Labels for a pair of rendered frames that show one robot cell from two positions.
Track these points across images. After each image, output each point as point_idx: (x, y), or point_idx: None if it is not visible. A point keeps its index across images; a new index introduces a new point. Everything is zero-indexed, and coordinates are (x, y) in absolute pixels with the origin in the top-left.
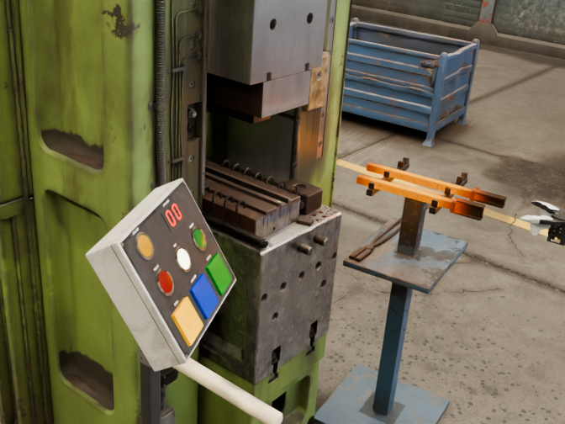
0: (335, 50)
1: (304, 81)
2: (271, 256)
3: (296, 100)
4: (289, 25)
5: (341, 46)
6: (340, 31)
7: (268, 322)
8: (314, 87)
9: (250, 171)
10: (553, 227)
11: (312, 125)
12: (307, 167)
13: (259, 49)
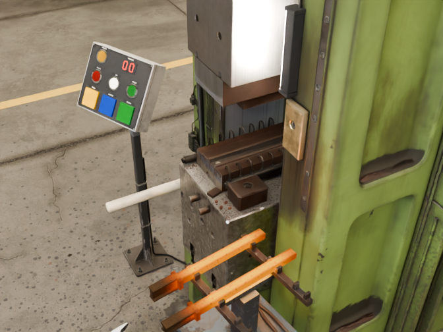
0: (325, 126)
1: (219, 85)
2: (183, 172)
3: (214, 93)
4: (206, 28)
5: (333, 129)
6: (331, 110)
7: (186, 217)
8: (287, 132)
9: (272, 157)
10: None
11: (295, 170)
12: (290, 202)
13: (190, 28)
